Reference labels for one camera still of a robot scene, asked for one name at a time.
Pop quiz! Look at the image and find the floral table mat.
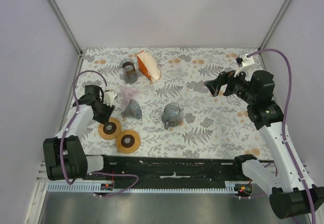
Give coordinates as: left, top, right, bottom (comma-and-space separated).
76, 48, 272, 160

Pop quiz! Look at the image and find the wooden dripper ring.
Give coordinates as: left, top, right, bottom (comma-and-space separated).
98, 117, 123, 141
115, 129, 141, 155

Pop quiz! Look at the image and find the ribbed glass dripper cone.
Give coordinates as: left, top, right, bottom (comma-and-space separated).
121, 99, 142, 119

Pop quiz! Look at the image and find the glass coffee server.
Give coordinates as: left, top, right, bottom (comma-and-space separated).
161, 102, 183, 130

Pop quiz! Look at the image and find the white cable duct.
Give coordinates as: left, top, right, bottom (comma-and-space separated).
47, 182, 238, 194

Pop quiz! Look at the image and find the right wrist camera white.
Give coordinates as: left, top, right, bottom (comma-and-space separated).
234, 54, 255, 77

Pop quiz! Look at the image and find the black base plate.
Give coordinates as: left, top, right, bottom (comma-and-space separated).
102, 155, 249, 181

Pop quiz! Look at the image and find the glass carafe brown band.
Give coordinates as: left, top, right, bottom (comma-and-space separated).
119, 58, 138, 84

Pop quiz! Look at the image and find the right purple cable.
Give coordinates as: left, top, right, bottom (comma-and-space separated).
235, 48, 317, 224

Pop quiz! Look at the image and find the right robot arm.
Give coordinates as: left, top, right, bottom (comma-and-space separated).
205, 70, 323, 219

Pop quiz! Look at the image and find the aluminium frame rail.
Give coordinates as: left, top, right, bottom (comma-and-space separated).
35, 0, 84, 57

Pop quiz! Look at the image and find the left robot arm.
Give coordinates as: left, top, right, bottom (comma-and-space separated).
43, 85, 115, 181

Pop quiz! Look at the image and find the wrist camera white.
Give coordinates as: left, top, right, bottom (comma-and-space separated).
103, 90, 118, 105
234, 54, 255, 77

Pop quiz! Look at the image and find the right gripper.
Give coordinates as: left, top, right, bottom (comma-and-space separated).
205, 66, 257, 104

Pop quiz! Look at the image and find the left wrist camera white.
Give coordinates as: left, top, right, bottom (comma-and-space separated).
103, 90, 118, 105

